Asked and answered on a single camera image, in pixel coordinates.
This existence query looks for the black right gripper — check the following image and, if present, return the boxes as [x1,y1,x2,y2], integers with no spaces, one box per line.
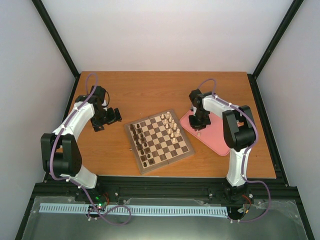
[188,109,211,131]

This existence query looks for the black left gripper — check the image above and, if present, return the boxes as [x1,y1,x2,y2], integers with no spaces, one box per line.
[91,107,123,132]

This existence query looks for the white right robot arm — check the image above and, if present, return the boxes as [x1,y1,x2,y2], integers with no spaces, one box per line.
[188,89,258,188]

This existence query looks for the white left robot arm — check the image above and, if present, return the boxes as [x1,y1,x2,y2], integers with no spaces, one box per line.
[40,86,122,202]

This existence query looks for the wooden chess board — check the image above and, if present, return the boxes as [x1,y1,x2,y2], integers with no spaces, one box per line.
[124,109,195,174]

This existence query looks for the pink plastic tray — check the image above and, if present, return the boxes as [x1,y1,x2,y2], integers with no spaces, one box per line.
[179,110,230,156]

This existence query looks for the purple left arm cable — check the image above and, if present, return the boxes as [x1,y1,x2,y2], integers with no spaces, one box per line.
[49,72,132,225]

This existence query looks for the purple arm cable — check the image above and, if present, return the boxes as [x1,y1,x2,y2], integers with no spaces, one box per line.
[197,78,272,224]
[49,72,132,225]

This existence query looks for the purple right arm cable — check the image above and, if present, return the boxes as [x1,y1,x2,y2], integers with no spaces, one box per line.
[197,78,272,224]

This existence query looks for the black aluminium base frame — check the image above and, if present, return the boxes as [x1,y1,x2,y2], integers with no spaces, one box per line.
[15,74,314,240]

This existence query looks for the light blue cable duct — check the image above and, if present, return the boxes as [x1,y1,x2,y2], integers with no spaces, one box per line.
[38,203,228,218]

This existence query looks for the black left frame post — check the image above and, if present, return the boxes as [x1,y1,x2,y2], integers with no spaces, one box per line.
[31,0,80,79]

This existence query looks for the black frame post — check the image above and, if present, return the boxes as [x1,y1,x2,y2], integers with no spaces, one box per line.
[31,0,80,79]
[252,0,304,80]

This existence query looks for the black right frame post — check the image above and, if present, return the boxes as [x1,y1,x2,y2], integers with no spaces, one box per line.
[252,0,304,80]

